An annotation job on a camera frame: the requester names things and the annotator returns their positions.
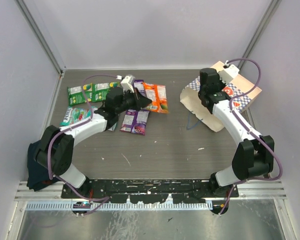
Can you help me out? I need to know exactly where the green snack packet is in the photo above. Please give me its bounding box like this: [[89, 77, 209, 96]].
[[67, 83, 93, 107], [92, 81, 120, 103]]

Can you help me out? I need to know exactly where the dark blue folded cloth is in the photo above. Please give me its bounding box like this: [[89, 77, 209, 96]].
[[27, 140, 59, 192]]

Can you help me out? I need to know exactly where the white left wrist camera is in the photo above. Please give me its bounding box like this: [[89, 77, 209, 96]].
[[116, 74, 135, 93]]

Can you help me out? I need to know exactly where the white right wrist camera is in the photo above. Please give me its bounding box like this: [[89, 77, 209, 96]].
[[218, 60, 240, 85]]

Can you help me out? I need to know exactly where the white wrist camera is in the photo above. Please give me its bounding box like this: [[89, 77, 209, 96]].
[[218, 60, 240, 85], [116, 74, 135, 93]]

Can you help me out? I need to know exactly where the teal mint candy packet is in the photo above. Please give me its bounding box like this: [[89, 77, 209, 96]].
[[108, 123, 117, 132], [60, 106, 91, 127]]

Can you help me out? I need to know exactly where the purple snack packet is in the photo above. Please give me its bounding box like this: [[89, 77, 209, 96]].
[[133, 79, 147, 97], [120, 109, 150, 136]]

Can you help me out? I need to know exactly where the orange snack packet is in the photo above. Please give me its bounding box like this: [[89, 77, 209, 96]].
[[143, 82, 169, 114]]

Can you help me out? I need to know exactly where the aluminium rail frame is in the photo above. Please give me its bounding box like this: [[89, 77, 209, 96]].
[[13, 181, 288, 201]]

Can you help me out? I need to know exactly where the perforated cable duct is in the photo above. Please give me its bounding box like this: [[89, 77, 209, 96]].
[[25, 200, 213, 211]]

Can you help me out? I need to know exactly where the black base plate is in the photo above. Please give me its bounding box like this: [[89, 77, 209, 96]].
[[60, 178, 240, 204]]

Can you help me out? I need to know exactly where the checkered paper bag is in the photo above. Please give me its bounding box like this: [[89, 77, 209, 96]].
[[179, 60, 263, 133]]

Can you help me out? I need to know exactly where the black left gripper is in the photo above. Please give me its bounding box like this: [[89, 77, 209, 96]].
[[115, 87, 151, 115]]

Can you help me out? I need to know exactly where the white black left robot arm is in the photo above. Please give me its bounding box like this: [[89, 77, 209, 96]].
[[33, 87, 152, 198]]

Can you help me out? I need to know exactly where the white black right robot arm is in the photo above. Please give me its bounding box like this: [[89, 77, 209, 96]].
[[198, 68, 275, 197]]

